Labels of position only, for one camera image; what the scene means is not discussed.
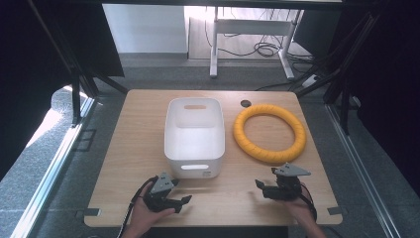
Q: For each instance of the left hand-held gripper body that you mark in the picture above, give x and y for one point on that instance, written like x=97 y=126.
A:
x=163 y=185

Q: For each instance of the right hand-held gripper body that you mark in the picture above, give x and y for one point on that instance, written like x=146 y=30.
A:
x=285 y=190

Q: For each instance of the white plastic storage bin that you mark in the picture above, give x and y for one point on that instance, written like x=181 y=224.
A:
x=194 y=142

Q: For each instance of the person's right hand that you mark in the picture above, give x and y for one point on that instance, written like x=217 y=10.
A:
x=302 y=210

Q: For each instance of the white power strip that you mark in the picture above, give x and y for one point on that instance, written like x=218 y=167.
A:
x=310 y=81

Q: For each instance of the dark floor socket plate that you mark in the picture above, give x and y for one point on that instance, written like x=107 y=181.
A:
x=85 y=140

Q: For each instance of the black metal stand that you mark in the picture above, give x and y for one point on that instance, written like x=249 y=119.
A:
x=76 y=99
x=345 y=105

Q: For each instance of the grey tape strip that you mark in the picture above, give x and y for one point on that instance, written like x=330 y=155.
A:
x=335 y=211

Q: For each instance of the dark round table grommet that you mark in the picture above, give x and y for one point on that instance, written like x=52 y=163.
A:
x=245 y=103

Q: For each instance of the black curtain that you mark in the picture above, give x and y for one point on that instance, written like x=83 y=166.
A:
x=29 y=66
x=389 y=82

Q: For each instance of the white desk frame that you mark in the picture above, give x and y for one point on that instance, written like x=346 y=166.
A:
x=252 y=27

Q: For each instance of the aluminium floor rail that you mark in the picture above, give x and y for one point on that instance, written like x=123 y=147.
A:
x=363 y=172
x=49 y=172

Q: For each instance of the person's left hand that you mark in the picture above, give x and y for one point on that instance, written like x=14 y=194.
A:
x=145 y=216

